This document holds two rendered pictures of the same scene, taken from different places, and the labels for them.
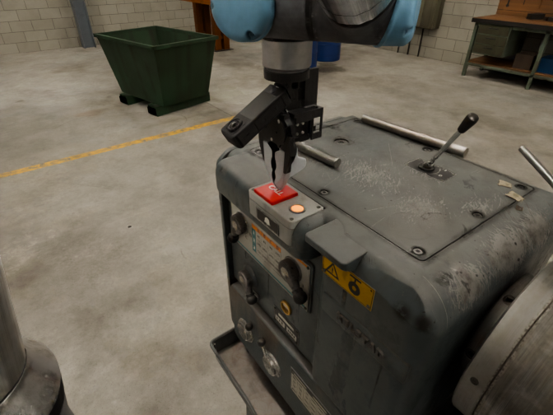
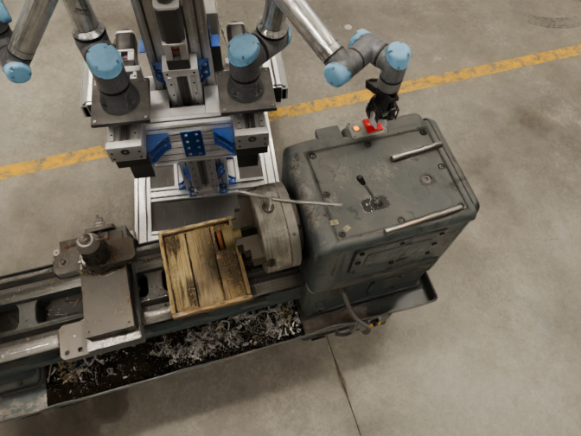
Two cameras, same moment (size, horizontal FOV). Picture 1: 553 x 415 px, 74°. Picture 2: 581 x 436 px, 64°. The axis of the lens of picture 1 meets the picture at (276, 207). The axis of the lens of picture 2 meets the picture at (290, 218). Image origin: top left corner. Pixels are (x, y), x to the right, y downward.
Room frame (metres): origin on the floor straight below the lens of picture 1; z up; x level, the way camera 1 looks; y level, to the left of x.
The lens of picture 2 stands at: (0.61, -1.15, 2.60)
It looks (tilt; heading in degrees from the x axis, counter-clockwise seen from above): 62 degrees down; 105
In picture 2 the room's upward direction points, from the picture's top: 5 degrees clockwise
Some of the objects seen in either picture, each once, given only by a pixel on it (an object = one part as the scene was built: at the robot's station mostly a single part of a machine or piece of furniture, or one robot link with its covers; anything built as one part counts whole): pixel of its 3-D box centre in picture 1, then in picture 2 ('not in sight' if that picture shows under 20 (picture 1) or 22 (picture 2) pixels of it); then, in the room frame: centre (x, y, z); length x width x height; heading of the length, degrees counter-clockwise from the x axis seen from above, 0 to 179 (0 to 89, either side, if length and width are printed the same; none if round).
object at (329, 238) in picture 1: (340, 246); (328, 137); (0.44, -0.10, 1.24); 0.09 x 0.08 x 0.03; 36
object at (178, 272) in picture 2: not in sight; (204, 266); (0.13, -0.60, 0.89); 0.36 x 0.30 x 0.04; 126
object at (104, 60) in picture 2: not in sight; (106, 67); (-0.40, -0.17, 1.33); 0.13 x 0.12 x 0.14; 140
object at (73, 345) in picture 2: not in sight; (96, 290); (-0.20, -0.83, 0.90); 0.47 x 0.30 x 0.06; 126
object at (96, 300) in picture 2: not in sight; (105, 278); (-0.17, -0.79, 0.95); 0.43 x 0.17 x 0.05; 126
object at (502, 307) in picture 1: (499, 326); (293, 221); (0.42, -0.39, 1.08); 0.21 x 0.03 x 0.21; 126
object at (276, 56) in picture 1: (285, 53); (390, 81); (0.59, -0.01, 1.49); 0.08 x 0.08 x 0.05
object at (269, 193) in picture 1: (276, 194); (372, 125); (0.57, 0.00, 1.25); 0.06 x 0.06 x 0.02; 36
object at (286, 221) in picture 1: (284, 210); (366, 131); (0.56, -0.01, 1.23); 0.13 x 0.08 x 0.05; 36
